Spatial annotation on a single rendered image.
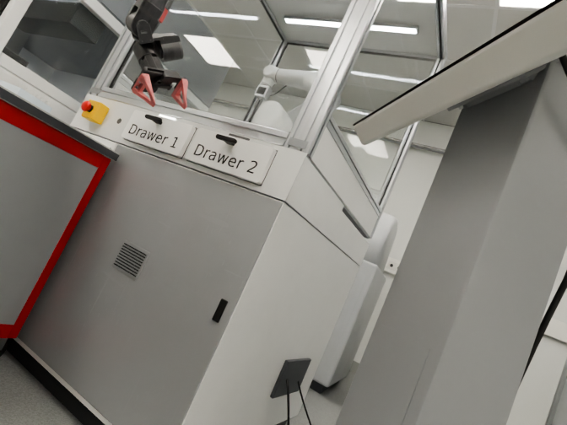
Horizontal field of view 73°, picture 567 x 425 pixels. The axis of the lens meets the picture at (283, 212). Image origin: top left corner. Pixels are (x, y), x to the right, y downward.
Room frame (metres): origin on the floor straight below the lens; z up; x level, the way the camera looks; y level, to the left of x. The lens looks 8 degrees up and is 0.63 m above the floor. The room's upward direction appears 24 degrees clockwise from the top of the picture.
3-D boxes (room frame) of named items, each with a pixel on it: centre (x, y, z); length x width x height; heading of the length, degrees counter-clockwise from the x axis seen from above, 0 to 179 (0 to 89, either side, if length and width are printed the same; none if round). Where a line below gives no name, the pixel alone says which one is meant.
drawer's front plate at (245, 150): (1.11, 0.22, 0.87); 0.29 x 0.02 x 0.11; 62
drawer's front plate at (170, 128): (1.26, 0.50, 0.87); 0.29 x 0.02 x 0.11; 62
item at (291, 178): (1.67, 0.23, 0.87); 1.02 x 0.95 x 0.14; 62
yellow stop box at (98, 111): (1.40, 0.79, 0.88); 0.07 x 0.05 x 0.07; 62
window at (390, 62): (1.43, -0.20, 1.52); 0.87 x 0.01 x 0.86; 152
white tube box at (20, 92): (1.18, 0.88, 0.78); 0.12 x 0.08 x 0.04; 166
